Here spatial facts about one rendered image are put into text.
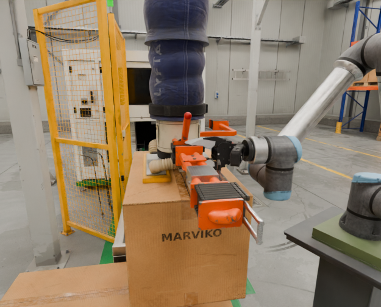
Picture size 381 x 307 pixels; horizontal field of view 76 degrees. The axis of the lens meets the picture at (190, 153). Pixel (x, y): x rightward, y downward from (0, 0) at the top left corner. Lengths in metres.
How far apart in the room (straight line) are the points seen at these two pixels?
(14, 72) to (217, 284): 1.83
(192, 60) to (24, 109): 1.49
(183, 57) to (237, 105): 10.20
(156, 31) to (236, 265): 0.83
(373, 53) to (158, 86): 0.73
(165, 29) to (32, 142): 1.50
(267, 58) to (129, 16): 5.80
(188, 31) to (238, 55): 10.24
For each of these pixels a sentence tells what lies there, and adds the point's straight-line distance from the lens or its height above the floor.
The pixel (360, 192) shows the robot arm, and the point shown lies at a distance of 1.32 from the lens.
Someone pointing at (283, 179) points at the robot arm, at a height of 1.15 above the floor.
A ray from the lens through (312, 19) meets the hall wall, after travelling 13.16.
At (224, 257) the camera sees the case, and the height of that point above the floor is 0.90.
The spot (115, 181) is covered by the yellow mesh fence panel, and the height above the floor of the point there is 0.72.
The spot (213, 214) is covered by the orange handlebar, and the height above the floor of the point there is 1.24.
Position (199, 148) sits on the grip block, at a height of 1.27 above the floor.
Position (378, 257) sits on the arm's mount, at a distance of 1.27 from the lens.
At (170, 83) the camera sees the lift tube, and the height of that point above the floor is 1.46.
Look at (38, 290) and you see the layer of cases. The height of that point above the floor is 0.54.
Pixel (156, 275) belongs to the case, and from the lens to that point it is 0.89.
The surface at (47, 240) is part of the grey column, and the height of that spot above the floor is 0.25.
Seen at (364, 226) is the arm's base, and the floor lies 0.86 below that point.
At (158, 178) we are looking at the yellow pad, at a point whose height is 1.14.
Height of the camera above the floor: 1.43
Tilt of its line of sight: 14 degrees down
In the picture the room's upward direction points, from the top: straight up
